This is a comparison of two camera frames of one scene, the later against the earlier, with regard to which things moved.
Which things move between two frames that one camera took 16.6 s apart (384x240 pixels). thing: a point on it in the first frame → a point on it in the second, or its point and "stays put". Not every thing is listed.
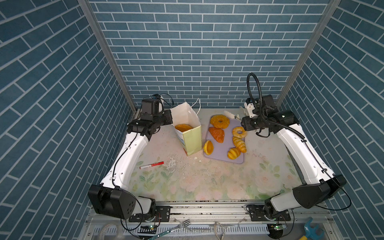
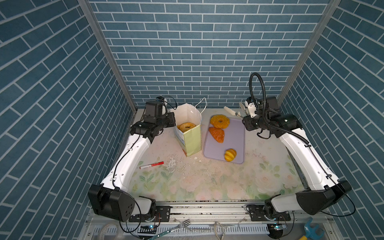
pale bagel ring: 235,130 → 185,126
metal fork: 183,224 stays put
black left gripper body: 162,119 stays put
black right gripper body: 252,123 stays put
